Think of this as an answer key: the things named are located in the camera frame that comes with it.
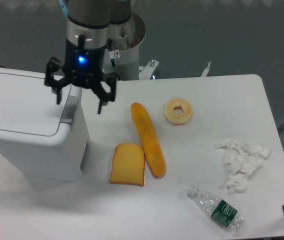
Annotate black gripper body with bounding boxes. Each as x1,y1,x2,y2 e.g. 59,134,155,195
62,40,105,89

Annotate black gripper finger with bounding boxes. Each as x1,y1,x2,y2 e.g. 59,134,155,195
91,72,118,114
44,57,71,105

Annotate white trash can lid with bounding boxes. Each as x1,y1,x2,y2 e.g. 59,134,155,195
0,71,73,138

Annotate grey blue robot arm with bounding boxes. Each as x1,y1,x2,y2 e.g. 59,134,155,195
44,0,131,108

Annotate white trash can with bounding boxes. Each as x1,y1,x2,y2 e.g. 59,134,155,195
0,67,90,183

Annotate toast bread slice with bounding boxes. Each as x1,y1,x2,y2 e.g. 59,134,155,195
109,143,145,187

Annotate long orange baguette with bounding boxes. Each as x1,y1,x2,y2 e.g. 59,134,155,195
131,102,166,179

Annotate pale glazed donut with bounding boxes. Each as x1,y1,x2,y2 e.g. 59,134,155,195
163,98,193,125

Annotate crumpled white tissue paper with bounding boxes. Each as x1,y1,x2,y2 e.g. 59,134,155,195
215,138,272,195

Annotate clear plastic water bottle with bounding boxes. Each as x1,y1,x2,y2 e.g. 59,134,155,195
187,185,244,232

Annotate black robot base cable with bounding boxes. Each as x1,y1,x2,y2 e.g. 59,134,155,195
108,37,121,82

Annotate white metal table frame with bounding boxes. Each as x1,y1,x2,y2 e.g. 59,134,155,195
116,59,212,82

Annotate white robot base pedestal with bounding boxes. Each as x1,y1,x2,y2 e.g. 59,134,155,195
103,13,146,79

